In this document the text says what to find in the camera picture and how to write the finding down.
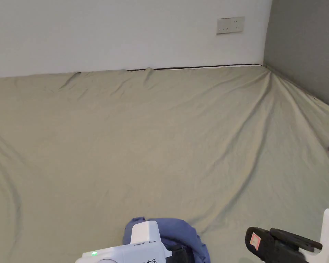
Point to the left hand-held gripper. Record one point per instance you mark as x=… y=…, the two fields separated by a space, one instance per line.
x=146 y=235

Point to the blue garment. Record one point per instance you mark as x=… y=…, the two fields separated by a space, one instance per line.
x=181 y=230

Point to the bed with pale green sheet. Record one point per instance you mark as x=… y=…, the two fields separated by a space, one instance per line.
x=142 y=142

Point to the grey padded headboard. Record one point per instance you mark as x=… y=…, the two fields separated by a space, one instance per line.
x=304 y=46

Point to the beige wall socket plate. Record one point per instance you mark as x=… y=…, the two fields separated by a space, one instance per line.
x=230 y=25

